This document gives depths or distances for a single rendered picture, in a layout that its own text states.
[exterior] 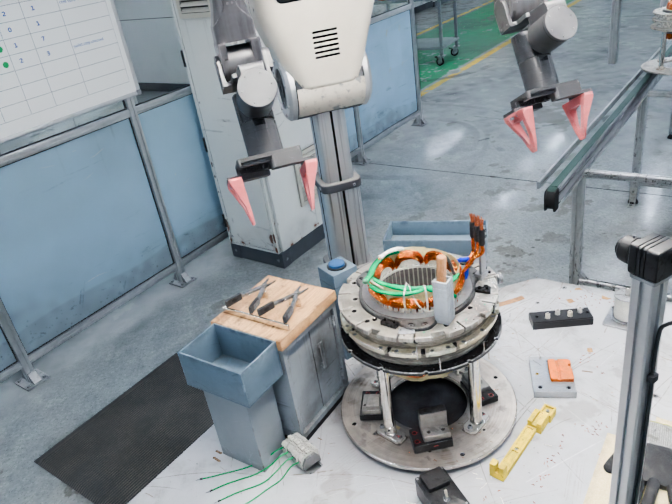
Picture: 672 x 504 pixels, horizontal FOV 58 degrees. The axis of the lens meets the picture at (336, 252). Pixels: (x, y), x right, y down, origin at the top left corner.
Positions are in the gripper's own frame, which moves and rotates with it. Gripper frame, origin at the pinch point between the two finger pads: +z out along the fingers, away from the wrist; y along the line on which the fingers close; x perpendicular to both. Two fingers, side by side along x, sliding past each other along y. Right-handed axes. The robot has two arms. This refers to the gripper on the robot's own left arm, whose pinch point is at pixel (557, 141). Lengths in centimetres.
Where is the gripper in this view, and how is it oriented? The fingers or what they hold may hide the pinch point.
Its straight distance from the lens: 114.7
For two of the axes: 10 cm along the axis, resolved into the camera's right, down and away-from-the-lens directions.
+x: -1.9, 0.7, 9.8
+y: 9.4, -2.6, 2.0
